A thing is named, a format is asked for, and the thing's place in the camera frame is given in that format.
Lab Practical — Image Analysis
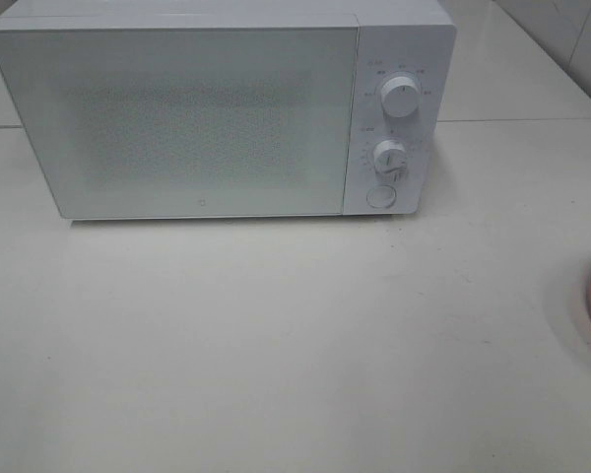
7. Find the white microwave door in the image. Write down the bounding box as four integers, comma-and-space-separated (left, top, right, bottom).
0, 28, 358, 220

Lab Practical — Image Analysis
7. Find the upper white power knob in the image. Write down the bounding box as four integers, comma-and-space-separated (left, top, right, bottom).
379, 73, 422, 118

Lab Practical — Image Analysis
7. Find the white microwave oven body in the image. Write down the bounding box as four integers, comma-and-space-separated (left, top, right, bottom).
0, 1, 456, 217

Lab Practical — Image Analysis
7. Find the round white door button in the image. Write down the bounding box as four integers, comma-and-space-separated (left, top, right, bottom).
366, 185, 397, 209

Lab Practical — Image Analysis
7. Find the lower white timer knob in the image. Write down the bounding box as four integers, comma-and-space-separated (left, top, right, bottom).
372, 140, 408, 175

